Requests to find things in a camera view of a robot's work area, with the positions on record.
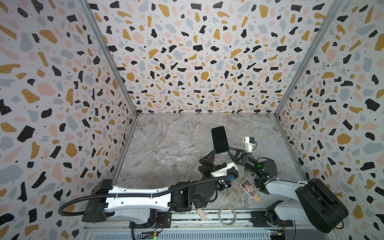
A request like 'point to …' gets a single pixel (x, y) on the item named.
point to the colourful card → (251, 190)
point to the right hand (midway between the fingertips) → (228, 152)
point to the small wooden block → (256, 198)
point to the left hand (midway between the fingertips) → (218, 156)
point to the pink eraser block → (201, 213)
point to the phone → (220, 140)
